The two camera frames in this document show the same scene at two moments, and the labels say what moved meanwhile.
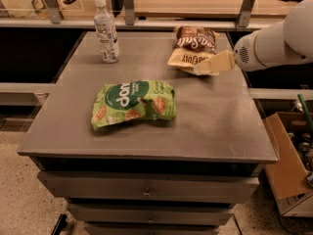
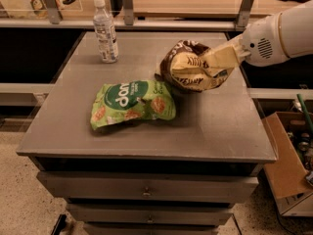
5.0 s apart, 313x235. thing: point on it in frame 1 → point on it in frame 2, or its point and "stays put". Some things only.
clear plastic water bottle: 106,31 stays put
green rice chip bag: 135,100 stays put
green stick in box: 305,111 stays put
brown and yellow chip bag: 192,46 → 184,67
